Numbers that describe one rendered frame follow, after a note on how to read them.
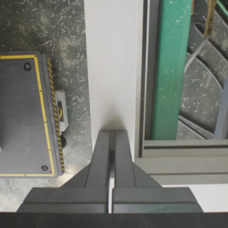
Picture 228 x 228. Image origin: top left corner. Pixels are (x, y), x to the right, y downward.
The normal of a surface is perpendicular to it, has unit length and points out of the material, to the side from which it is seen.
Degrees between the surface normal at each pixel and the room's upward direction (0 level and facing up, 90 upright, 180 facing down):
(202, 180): 90
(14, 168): 0
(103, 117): 0
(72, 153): 0
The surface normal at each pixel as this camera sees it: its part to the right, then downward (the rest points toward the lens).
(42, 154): -0.01, 0.29
